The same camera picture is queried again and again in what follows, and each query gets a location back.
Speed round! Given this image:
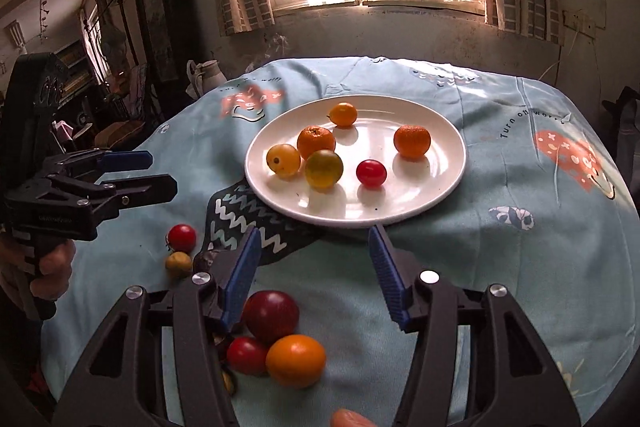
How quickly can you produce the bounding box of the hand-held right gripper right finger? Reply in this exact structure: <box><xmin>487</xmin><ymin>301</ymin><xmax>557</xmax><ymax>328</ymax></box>
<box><xmin>367</xmin><ymin>224</ymin><xmax>583</xmax><ymax>427</ymax></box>

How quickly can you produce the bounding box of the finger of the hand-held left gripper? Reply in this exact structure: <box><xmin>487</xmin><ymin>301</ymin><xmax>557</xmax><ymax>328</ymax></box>
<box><xmin>42</xmin><ymin>149</ymin><xmax>153</xmax><ymax>174</ymax></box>
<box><xmin>50</xmin><ymin>173</ymin><xmax>179</xmax><ymax>219</ymax></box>

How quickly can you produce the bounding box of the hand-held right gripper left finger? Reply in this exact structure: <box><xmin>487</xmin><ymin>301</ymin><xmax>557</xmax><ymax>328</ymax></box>
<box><xmin>52</xmin><ymin>226</ymin><xmax>262</xmax><ymax>427</ymax></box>

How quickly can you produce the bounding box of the dark brown tomato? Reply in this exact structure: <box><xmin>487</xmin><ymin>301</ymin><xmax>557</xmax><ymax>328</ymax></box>
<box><xmin>192</xmin><ymin>249</ymin><xmax>221</xmax><ymax>276</ymax></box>

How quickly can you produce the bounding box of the large dark red tomato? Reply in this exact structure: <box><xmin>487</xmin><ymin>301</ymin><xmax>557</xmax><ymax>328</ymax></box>
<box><xmin>242</xmin><ymin>290</ymin><xmax>301</xmax><ymax>345</ymax></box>

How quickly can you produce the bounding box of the red cherry tomato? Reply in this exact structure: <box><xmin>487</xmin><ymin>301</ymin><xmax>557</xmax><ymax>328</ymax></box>
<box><xmin>356</xmin><ymin>159</ymin><xmax>388</xmax><ymax>188</ymax></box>
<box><xmin>167</xmin><ymin>224</ymin><xmax>198</xmax><ymax>254</ymax></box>

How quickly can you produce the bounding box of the small yellow cherry tomato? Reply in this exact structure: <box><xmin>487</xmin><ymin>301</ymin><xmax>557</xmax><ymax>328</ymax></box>
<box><xmin>165</xmin><ymin>252</ymin><xmax>194</xmax><ymax>279</ymax></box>

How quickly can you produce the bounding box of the white round plate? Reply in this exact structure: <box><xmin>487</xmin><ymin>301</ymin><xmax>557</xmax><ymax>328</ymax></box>
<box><xmin>244</xmin><ymin>94</ymin><xmax>468</xmax><ymax>229</ymax></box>

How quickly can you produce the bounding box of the large orange tomato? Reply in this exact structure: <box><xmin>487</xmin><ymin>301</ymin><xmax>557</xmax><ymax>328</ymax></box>
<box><xmin>265</xmin><ymin>334</ymin><xmax>328</xmax><ymax>390</ymax></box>

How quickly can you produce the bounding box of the person's left hand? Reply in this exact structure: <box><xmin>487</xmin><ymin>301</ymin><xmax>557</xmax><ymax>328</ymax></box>
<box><xmin>0</xmin><ymin>234</ymin><xmax>77</xmax><ymax>303</ymax></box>

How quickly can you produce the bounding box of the person's right hand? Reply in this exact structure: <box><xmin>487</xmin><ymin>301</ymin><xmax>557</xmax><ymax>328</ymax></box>
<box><xmin>331</xmin><ymin>408</ymin><xmax>377</xmax><ymax>427</ymax></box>

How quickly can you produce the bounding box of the white jug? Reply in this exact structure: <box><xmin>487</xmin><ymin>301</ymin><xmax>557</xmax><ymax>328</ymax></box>
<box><xmin>186</xmin><ymin>58</ymin><xmax>227</xmax><ymax>100</ymax></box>

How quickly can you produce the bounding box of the green-yellow tomato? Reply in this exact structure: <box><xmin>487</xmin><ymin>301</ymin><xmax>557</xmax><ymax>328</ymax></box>
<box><xmin>305</xmin><ymin>149</ymin><xmax>345</xmax><ymax>190</ymax></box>

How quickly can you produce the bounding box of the light blue printed tablecloth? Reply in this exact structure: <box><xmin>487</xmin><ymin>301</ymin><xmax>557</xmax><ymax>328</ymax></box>
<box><xmin>40</xmin><ymin>54</ymin><xmax>640</xmax><ymax>427</ymax></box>

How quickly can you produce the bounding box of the orange tangerine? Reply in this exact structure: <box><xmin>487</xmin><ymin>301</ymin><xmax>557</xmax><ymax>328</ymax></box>
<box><xmin>297</xmin><ymin>125</ymin><xmax>336</xmax><ymax>160</ymax></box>
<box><xmin>393</xmin><ymin>125</ymin><xmax>432</xmax><ymax>160</ymax></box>

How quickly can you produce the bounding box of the small orange cherry tomato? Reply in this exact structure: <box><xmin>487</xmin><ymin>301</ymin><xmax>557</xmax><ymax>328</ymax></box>
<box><xmin>328</xmin><ymin>102</ymin><xmax>358</xmax><ymax>128</ymax></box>

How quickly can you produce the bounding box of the black bag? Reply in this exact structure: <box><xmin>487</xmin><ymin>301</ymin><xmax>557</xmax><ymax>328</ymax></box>
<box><xmin>601</xmin><ymin>86</ymin><xmax>640</xmax><ymax>208</ymax></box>

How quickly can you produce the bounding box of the dark framed wall picture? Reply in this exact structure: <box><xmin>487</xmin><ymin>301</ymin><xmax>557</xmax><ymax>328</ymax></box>
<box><xmin>131</xmin><ymin>0</ymin><xmax>202</xmax><ymax>108</ymax></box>

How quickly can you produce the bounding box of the wall socket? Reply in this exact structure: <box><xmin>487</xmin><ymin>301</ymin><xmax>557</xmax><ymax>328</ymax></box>
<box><xmin>562</xmin><ymin>9</ymin><xmax>599</xmax><ymax>39</ymax></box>

